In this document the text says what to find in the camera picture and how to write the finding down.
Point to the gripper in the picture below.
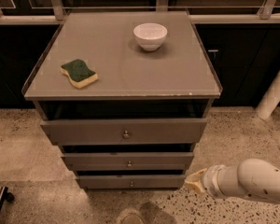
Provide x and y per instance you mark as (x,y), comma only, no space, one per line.
(210,180)

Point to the white ceramic bowl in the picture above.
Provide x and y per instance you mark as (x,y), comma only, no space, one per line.
(150,36)

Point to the dark background cabinet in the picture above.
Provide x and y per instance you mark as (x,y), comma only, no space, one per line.
(246,58)

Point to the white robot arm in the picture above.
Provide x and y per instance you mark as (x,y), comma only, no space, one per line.
(253,180)

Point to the black caster base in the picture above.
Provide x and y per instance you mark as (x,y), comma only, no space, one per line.
(5,196)

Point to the grey bottom drawer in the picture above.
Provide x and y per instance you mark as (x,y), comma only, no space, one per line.
(131,181)

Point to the green and yellow sponge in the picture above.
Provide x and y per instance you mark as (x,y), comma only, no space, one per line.
(78,73)

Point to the metal railing frame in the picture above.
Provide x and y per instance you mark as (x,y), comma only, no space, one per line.
(200,11)

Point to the white diagonal pole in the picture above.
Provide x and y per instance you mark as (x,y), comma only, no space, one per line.
(270,100)

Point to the grey drawer cabinet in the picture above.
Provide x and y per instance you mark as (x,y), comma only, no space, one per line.
(175,81)

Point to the grey top drawer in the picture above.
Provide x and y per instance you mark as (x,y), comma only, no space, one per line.
(66,132)

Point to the grey middle drawer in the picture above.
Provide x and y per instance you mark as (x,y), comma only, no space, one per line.
(127,161)

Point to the grey drawer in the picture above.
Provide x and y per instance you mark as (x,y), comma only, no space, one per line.
(131,181)
(127,161)
(66,132)

